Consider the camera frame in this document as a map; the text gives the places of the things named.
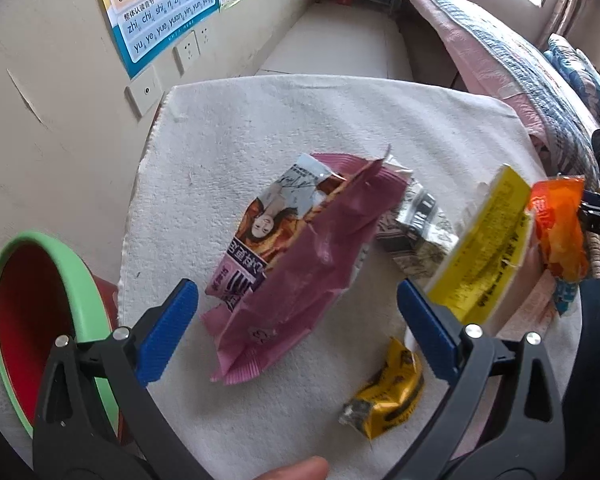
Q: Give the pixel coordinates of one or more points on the white pink snack box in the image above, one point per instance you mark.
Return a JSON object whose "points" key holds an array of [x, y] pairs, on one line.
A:
{"points": [[527, 302]]}

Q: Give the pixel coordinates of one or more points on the bed with plaid quilt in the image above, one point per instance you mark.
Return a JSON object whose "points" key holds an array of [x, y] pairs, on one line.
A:
{"points": [[505, 75]]}

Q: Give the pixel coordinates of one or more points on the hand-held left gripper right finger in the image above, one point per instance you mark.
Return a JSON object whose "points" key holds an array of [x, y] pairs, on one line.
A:
{"points": [[427, 330]]}

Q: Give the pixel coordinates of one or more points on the person's left hand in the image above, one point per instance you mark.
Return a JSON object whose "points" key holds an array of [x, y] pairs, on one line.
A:
{"points": [[300, 470]]}

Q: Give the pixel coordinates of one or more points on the red bin with green rim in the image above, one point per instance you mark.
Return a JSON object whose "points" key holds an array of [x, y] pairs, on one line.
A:
{"points": [[30, 310]]}

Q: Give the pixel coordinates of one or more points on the white wall socket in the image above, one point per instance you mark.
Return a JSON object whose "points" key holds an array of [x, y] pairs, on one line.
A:
{"points": [[205, 37], [187, 52]]}

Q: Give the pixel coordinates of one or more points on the blue letter wall poster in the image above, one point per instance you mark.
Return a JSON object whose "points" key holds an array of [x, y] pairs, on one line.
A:
{"points": [[165, 10]]}

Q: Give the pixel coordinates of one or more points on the blue floral pillow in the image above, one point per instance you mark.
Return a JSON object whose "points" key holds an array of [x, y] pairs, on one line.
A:
{"points": [[580, 75]]}

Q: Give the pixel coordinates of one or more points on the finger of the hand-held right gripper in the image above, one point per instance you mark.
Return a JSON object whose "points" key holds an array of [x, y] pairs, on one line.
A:
{"points": [[597, 205]]}

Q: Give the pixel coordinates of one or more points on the white table cloth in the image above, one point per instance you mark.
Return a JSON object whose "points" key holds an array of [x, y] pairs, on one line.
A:
{"points": [[280, 125]]}

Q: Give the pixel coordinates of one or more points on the white wall plate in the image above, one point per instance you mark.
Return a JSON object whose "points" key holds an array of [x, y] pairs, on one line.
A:
{"points": [[144, 92]]}

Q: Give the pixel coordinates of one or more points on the purple snack bag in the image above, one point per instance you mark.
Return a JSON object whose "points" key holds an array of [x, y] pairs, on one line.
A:
{"points": [[305, 270]]}

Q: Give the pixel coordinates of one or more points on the yellow silver wrapper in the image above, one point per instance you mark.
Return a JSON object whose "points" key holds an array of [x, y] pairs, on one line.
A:
{"points": [[385, 395]]}

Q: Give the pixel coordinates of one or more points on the white black floral pouch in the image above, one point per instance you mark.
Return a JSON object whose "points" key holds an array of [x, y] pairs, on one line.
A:
{"points": [[420, 240]]}

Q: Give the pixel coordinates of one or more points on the yellow cardboard box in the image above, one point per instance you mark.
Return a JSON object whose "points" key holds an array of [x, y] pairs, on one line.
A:
{"points": [[485, 255]]}

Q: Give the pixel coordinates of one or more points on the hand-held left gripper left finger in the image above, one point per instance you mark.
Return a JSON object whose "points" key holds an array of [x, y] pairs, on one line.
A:
{"points": [[167, 330]]}

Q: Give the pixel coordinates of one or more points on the orange snack bag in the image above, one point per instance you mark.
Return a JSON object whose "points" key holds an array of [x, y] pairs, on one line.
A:
{"points": [[560, 240]]}

